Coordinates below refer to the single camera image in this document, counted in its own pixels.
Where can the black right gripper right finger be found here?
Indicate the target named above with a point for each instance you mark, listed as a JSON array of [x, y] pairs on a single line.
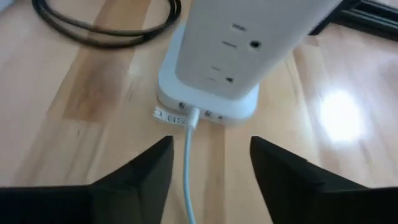
[[295, 196]]

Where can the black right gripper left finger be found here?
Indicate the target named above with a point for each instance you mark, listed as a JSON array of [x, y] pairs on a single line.
[[124, 196]]

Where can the white tower power strip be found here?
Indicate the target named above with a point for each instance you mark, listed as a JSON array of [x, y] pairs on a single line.
[[233, 46]]

